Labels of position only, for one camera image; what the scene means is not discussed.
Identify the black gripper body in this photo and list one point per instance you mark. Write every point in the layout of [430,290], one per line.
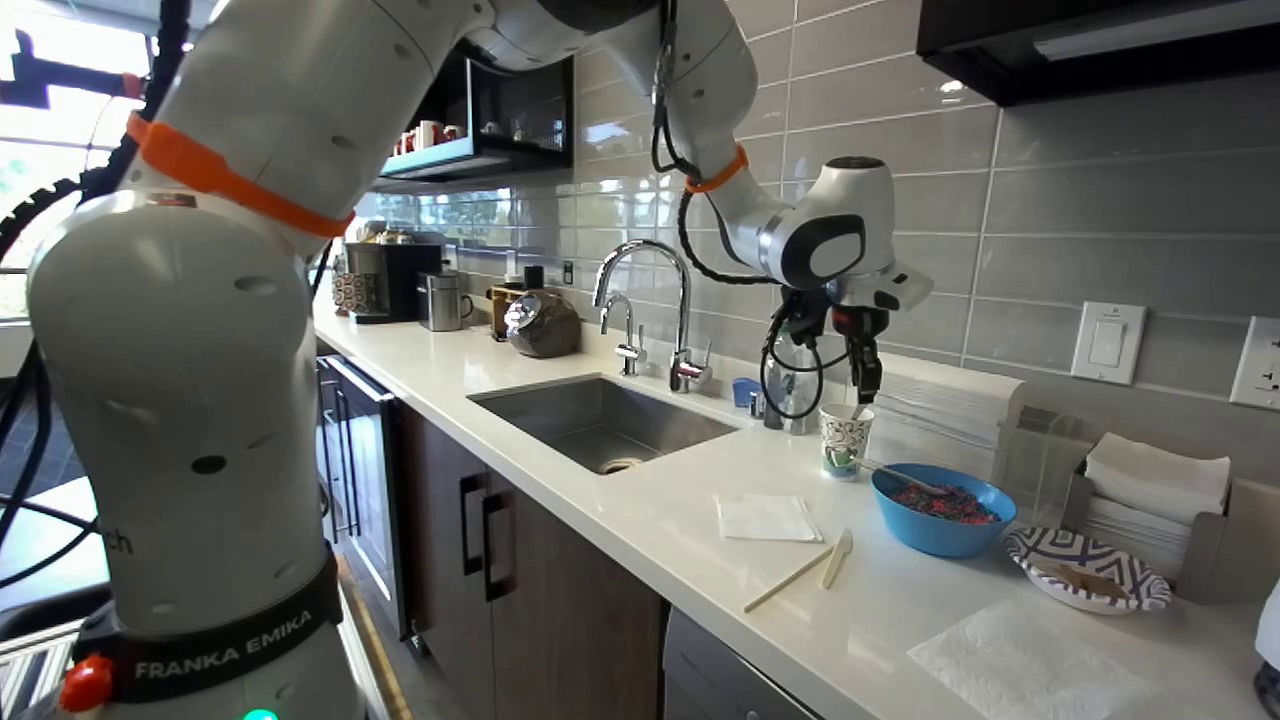
[809,317]

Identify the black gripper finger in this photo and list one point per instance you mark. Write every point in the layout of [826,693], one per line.
[866,371]

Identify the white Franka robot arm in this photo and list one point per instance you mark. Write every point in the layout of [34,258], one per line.
[173,317]

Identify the blue bowl with beads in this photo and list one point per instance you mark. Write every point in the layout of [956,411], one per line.
[942,509]

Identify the blue sponge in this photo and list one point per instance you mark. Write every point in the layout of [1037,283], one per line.
[744,394]

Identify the white paper towel dispenser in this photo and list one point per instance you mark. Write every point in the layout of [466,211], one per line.
[942,414]

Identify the chrome kitchen faucet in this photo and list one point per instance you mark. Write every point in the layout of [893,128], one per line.
[631,268]

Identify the small chrome side tap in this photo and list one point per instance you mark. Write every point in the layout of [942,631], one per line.
[631,349]

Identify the wooden chopstick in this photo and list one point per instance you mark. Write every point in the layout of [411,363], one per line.
[840,551]
[788,579]

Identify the stainless steel sink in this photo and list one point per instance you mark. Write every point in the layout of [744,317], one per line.
[596,422]

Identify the dark kettle pot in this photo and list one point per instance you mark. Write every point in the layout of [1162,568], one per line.
[535,317]

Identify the patterned paper plate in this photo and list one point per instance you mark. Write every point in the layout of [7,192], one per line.
[1086,573]

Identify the black range hood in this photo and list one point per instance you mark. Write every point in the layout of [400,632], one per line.
[1049,49]

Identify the napkin holder with napkins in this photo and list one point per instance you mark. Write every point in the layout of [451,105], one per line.
[1141,498]

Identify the large white paper towel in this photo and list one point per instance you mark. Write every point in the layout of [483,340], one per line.
[1018,661]

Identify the steel canister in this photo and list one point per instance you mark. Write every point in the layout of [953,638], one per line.
[447,303]

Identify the black coffee machine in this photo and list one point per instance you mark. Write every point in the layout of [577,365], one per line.
[381,283]

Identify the white paper towel roll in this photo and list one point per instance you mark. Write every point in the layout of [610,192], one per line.
[1266,677]

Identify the white light switch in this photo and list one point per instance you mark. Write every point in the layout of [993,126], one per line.
[1110,340]

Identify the black wall shelf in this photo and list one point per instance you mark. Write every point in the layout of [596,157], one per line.
[486,122]

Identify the white wall outlet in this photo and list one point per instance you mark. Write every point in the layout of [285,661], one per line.
[1258,371]

